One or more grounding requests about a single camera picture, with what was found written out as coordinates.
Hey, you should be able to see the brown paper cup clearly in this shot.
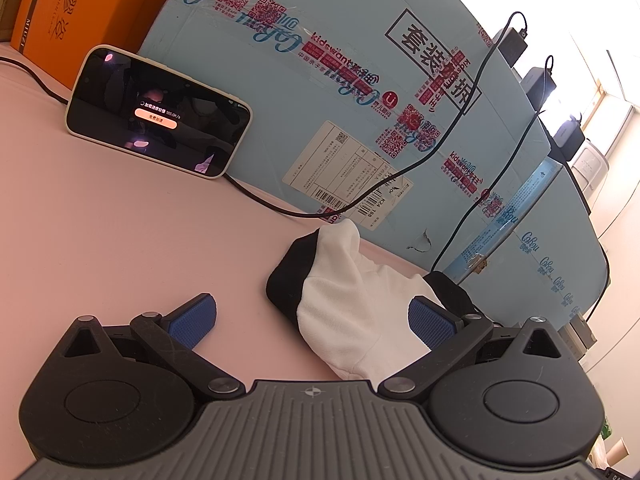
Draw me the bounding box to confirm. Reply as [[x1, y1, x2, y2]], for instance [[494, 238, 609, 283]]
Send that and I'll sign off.
[[604, 436, 632, 467]]

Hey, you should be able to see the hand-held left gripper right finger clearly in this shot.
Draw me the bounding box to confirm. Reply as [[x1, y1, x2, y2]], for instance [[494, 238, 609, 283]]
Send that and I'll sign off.
[[382, 294, 568, 402]]

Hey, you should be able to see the black charger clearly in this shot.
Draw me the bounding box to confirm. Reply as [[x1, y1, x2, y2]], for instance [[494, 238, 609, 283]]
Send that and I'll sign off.
[[492, 25, 530, 63], [522, 66, 557, 111], [552, 117, 586, 161]]

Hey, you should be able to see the plain light blue cardboard box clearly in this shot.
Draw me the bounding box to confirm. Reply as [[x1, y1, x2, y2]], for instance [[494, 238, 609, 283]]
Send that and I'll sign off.
[[442, 157, 608, 326]]

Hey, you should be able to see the white floor air conditioner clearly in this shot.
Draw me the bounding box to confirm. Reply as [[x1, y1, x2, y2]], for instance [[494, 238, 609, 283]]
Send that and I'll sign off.
[[570, 140, 610, 208]]

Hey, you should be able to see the white-cased smartphone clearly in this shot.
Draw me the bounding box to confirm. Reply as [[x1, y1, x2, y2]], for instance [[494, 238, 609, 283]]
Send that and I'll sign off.
[[65, 44, 253, 180]]

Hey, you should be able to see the orange box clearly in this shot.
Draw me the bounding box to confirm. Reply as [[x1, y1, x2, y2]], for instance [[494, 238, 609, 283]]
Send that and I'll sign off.
[[10, 0, 193, 88]]

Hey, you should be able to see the taped light blue cardboard box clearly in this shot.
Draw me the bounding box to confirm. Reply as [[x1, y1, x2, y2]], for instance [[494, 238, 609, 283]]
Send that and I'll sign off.
[[137, 0, 553, 273]]

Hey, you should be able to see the white black-trimmed polo shirt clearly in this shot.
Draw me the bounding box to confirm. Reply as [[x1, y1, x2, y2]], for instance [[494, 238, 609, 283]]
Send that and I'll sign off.
[[265, 220, 496, 382]]

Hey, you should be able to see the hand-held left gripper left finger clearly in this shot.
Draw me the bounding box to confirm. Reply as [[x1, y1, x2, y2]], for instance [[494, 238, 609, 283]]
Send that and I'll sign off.
[[60, 294, 246, 402]]

